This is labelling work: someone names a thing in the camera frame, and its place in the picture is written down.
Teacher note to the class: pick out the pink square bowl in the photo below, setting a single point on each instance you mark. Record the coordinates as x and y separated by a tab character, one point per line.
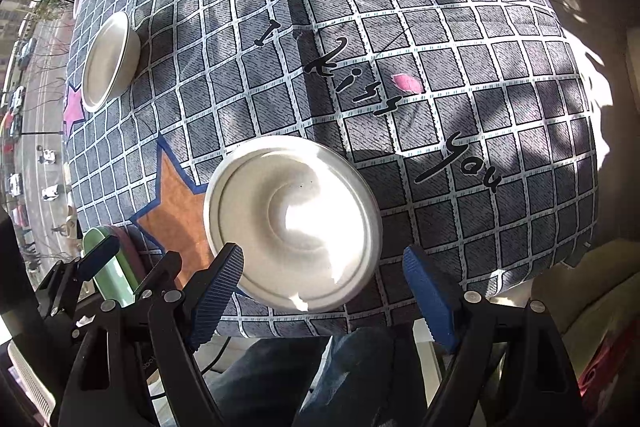
137	252

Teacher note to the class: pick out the large white bowl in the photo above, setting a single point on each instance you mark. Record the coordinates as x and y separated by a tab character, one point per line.
300	217

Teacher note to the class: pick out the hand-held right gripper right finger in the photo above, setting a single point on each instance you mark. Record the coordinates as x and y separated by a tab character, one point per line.
430	292

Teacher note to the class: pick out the olive cushion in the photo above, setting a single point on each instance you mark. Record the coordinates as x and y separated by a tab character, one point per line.
590	287

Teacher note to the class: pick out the grey checked star-print cloth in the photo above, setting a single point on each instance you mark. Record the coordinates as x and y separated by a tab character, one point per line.
400	32

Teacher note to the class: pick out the red cloth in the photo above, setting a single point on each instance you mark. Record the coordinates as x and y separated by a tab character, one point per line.
610	367

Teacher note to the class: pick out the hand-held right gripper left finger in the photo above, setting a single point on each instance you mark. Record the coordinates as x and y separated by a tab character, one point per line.
217	292

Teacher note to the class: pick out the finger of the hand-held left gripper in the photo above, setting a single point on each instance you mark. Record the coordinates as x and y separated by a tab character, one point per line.
160	274
100	257

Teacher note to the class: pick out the row of parked cars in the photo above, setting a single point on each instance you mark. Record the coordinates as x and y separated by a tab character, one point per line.
15	184

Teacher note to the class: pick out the green square plate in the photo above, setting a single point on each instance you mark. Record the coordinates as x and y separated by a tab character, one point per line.
117	279

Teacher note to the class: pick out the small white bowl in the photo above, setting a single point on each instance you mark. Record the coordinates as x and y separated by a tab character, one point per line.
107	62

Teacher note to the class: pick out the white slatted panel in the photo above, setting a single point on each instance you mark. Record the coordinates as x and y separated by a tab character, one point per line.
30	382

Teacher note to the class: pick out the person's blue jeans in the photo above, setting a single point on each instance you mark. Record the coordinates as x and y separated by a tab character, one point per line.
350	382

